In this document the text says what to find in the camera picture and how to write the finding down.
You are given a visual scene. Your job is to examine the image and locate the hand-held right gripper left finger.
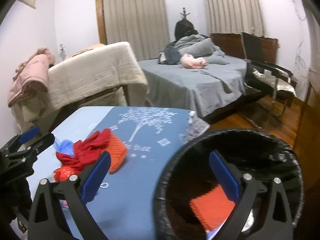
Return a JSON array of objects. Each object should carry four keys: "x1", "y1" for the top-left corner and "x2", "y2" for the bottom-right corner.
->
[{"x1": 28, "y1": 151, "x2": 112, "y2": 240}]

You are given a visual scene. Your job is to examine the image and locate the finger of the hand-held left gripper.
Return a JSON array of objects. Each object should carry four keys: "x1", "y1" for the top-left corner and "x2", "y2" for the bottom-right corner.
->
[
  {"x1": 0, "y1": 126, "x2": 42, "y2": 153},
  {"x1": 5, "y1": 133, "x2": 55, "y2": 165}
]

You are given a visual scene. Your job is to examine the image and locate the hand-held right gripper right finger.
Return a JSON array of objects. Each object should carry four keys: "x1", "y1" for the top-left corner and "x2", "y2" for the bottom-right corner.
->
[{"x1": 209, "y1": 150, "x2": 293, "y2": 240}]

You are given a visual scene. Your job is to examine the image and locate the blue plastic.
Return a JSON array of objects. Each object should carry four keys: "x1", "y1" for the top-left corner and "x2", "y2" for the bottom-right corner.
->
[{"x1": 53, "y1": 138, "x2": 75, "y2": 157}]

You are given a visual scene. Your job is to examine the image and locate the red cloth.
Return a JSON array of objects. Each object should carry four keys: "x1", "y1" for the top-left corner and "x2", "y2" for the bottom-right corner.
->
[{"x1": 55, "y1": 128, "x2": 112, "y2": 174}]

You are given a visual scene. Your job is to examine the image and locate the orange knitted cloth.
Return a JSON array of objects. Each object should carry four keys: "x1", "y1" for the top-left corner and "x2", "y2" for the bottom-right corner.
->
[
  {"x1": 108, "y1": 132, "x2": 128, "y2": 173},
  {"x1": 189, "y1": 184, "x2": 237, "y2": 232}
]

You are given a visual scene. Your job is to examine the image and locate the red plastic net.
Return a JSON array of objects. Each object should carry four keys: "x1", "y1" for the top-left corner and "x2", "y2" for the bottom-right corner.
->
[{"x1": 53, "y1": 167, "x2": 77, "y2": 183}]

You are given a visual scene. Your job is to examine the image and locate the trash bin with black bag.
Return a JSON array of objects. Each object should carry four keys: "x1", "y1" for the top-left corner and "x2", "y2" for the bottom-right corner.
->
[{"x1": 153, "y1": 128, "x2": 304, "y2": 240}]

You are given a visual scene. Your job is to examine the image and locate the cream quilt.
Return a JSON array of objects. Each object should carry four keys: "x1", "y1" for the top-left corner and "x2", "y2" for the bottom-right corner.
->
[{"x1": 11, "y1": 87, "x2": 128, "y2": 130}]

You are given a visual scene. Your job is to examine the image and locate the blue tree-print tablecloth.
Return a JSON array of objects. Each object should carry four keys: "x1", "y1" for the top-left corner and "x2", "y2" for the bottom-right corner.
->
[{"x1": 26, "y1": 106, "x2": 198, "y2": 240}]

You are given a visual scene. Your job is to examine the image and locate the grey quilted mat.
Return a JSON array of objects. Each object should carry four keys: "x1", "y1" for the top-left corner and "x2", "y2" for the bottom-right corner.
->
[{"x1": 179, "y1": 110, "x2": 211, "y2": 144}]

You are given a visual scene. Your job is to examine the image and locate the pink padded jacket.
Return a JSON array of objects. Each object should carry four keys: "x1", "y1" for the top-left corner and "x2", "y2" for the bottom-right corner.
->
[{"x1": 7, "y1": 47, "x2": 56, "y2": 108}]

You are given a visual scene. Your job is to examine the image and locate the beige striped blanket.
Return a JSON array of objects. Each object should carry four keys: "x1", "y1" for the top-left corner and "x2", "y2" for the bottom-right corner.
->
[{"x1": 47, "y1": 41, "x2": 148, "y2": 110}]

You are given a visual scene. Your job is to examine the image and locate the grey bed sheet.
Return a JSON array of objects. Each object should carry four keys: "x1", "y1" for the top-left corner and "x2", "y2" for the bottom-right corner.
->
[{"x1": 137, "y1": 55, "x2": 253, "y2": 118}]

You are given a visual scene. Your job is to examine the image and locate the silver cushion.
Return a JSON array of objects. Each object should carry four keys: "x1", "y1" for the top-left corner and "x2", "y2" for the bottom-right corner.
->
[{"x1": 251, "y1": 67, "x2": 297, "y2": 98}]

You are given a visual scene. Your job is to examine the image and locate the tan cloth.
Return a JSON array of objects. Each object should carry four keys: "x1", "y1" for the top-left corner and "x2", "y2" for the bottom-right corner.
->
[{"x1": 66, "y1": 44, "x2": 105, "y2": 59}]

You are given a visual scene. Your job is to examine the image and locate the pink plush toy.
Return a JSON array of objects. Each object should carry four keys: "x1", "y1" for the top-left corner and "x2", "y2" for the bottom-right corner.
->
[{"x1": 179, "y1": 54, "x2": 209, "y2": 69}]

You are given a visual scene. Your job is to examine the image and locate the dark grey garment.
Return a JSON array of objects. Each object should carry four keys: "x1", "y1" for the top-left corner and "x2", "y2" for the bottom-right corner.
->
[{"x1": 157, "y1": 46, "x2": 182, "y2": 65}]

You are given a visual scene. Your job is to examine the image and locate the pile of grey clothes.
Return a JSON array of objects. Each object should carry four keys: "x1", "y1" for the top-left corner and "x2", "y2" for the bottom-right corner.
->
[{"x1": 172, "y1": 35, "x2": 230, "y2": 65}]

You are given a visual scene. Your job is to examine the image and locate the black chair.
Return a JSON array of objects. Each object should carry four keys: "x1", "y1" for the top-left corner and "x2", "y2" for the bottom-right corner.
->
[{"x1": 240, "y1": 31, "x2": 298, "y2": 130}]

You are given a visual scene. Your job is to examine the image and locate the wide beige curtain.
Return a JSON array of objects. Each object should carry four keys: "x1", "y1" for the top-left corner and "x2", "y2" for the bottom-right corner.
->
[{"x1": 102, "y1": 0, "x2": 168, "y2": 60}]

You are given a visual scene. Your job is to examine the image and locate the dark wooden coat rack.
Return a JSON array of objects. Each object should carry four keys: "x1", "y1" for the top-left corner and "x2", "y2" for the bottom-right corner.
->
[{"x1": 179, "y1": 7, "x2": 190, "y2": 22}]

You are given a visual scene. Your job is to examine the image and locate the narrow beige curtain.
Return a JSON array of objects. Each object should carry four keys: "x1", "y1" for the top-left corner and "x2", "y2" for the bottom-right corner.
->
[{"x1": 204, "y1": 0, "x2": 265, "y2": 37}]

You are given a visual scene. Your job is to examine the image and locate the wooden bed frame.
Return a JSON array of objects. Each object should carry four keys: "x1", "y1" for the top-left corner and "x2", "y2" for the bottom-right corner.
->
[{"x1": 200, "y1": 32, "x2": 279, "y2": 125}]

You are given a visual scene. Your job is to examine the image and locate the wooden window frame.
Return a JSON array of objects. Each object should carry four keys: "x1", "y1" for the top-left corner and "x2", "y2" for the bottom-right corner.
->
[{"x1": 94, "y1": 0, "x2": 108, "y2": 45}]

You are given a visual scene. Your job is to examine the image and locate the hanging wall cables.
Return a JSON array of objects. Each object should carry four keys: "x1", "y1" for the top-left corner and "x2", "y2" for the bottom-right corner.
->
[{"x1": 290, "y1": 0, "x2": 308, "y2": 68}]

